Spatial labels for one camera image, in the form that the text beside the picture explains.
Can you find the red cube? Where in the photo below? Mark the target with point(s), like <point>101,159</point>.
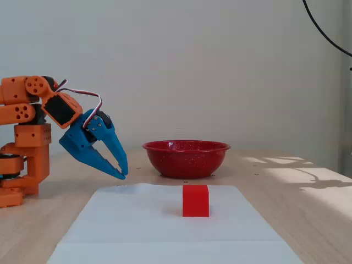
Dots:
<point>195,202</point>

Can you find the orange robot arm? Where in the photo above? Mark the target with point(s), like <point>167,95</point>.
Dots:
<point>30,137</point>

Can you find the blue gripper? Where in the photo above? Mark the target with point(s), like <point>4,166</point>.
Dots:
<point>77,139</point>

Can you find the red speckled enamel bowl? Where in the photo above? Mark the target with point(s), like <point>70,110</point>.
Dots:
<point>187,162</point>

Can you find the white paper sheet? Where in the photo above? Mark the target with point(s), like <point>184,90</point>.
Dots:
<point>137,228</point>

